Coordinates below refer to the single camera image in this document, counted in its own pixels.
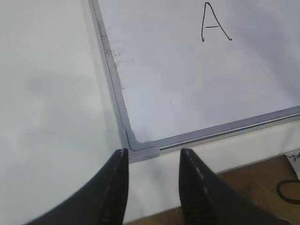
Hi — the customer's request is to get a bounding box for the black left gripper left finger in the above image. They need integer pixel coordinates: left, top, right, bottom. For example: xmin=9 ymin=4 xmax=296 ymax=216
xmin=28 ymin=149 xmax=128 ymax=225

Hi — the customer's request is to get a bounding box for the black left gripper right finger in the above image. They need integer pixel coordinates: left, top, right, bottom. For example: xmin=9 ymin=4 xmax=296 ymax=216
xmin=179 ymin=149 xmax=281 ymax=225

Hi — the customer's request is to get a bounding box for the white framed whiteboard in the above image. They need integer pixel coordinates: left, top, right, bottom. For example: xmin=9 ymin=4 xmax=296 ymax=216
xmin=90 ymin=0 xmax=300 ymax=162

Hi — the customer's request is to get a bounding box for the black cable on floor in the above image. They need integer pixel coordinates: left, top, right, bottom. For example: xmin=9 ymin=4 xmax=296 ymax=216
xmin=276 ymin=179 xmax=300 ymax=204

